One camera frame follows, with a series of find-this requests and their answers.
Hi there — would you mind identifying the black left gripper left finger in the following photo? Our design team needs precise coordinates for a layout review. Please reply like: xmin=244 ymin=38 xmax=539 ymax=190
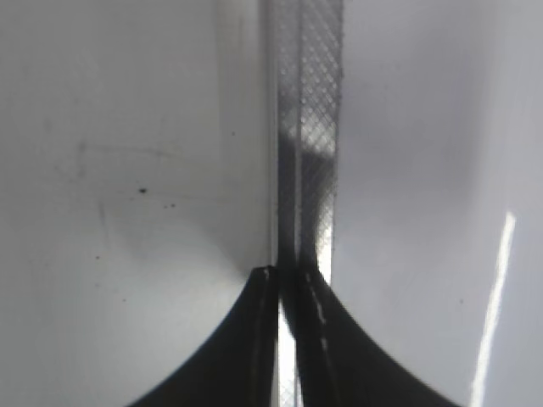
xmin=133 ymin=265 xmax=279 ymax=406

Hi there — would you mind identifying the whiteboard with grey frame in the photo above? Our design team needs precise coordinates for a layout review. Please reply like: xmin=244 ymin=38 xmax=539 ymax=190
xmin=266 ymin=1 xmax=542 ymax=406

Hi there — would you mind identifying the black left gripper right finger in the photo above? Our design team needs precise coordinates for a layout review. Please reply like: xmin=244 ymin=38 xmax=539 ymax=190
xmin=279 ymin=267 xmax=453 ymax=406

